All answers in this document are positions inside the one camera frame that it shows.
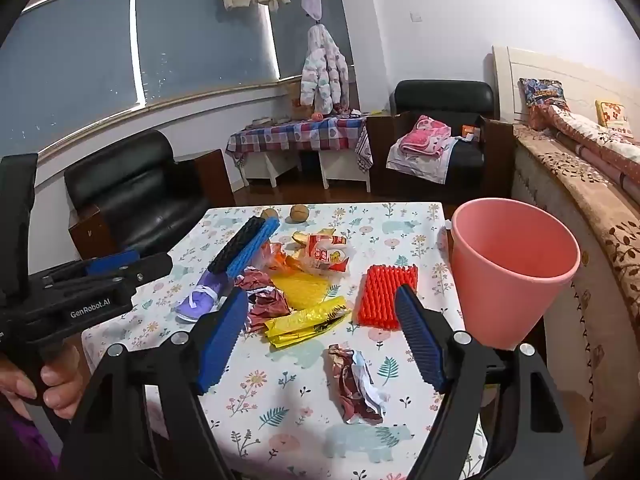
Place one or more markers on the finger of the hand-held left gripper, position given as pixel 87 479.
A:
pixel 112 261

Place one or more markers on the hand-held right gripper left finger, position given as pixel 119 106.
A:
pixel 220 345

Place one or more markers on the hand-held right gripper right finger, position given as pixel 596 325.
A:
pixel 422 340

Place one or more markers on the purple baby shoe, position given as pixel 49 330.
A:
pixel 200 300

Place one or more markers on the red foam net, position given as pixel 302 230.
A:
pixel 385 295

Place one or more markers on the red wrapper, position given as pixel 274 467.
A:
pixel 355 385
pixel 265 300

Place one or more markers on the yellow plastic bag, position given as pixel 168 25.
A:
pixel 305 322

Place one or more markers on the yellow foam net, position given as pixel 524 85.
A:
pixel 300 290

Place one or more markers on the black and blue ribbed block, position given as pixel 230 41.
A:
pixel 245 247

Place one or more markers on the pink plastic bucket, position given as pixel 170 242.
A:
pixel 505 280

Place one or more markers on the orange crinkled wrapper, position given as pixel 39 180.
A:
pixel 272 257

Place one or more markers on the red white snack packet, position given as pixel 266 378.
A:
pixel 327 255

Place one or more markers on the orange peel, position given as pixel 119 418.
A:
pixel 300 238

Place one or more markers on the person's left hand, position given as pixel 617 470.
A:
pixel 62 385

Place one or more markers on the black leather armchair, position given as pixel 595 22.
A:
pixel 125 185
pixel 440 97

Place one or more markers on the floral bear tablecloth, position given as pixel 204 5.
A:
pixel 300 385

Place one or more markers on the walnut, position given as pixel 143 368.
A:
pixel 299 213
pixel 270 213

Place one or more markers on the white pink-edged cloth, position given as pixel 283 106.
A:
pixel 425 167

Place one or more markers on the white wooden bench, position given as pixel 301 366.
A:
pixel 345 170
pixel 270 167

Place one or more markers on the pink folded blanket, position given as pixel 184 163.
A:
pixel 425 137

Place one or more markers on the small orange box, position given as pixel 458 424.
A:
pixel 468 132

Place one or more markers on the checkered cloth side table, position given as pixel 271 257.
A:
pixel 300 135

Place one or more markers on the window with blue blind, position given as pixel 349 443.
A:
pixel 200 35

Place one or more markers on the brown bag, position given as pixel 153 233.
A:
pixel 297 102

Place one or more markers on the red dotted quilt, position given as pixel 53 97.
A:
pixel 590 135

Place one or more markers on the colourful cartoon pillow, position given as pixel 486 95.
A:
pixel 542 92

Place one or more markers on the pastel puffer jacket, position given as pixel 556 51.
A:
pixel 325 70

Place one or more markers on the yellow flowered pillow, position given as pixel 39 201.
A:
pixel 611 112

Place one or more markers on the white bed headboard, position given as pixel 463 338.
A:
pixel 550 67

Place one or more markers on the pink hanging garment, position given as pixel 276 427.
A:
pixel 312 0

